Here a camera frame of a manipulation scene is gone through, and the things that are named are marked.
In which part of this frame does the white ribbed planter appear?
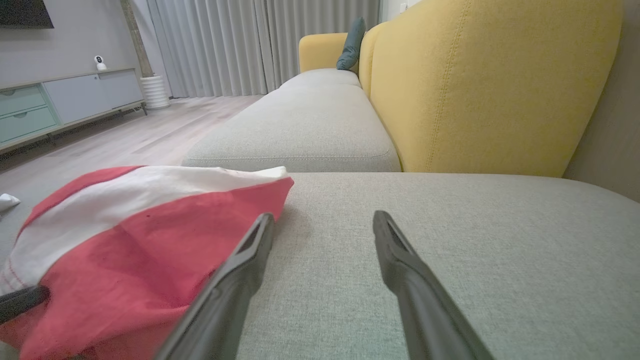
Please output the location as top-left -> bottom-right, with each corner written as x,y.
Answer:
140,75 -> 171,111

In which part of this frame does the yellow sofa backrest cushion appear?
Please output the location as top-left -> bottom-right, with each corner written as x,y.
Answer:
369,0 -> 624,179
358,22 -> 388,99

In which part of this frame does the black wall television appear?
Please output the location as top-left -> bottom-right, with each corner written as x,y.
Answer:
0,0 -> 55,30

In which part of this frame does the grey pleated curtain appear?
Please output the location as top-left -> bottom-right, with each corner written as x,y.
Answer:
145,0 -> 382,99

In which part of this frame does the teal throw pillow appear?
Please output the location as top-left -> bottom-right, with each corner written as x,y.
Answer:
336,17 -> 367,71

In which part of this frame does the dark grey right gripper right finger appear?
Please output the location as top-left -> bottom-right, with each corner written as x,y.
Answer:
372,210 -> 496,360

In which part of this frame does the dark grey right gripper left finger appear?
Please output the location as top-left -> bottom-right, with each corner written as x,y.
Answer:
154,212 -> 275,360

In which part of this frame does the low grey green tv cabinet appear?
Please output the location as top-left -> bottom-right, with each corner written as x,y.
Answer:
0,67 -> 149,154

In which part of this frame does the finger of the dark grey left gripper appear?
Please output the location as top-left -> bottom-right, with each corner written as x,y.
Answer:
0,284 -> 51,324

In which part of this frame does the yellow sofa armrest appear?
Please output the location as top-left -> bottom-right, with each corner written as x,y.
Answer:
298,32 -> 350,75

